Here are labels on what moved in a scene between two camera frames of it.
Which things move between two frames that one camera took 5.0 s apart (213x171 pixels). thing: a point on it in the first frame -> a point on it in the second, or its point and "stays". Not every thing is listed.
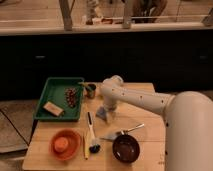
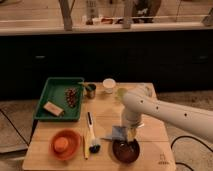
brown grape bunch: x=71 y=94 stays
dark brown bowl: x=125 y=148 stays
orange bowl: x=74 y=144 stays
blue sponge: x=101 y=113 -> x=119 y=131
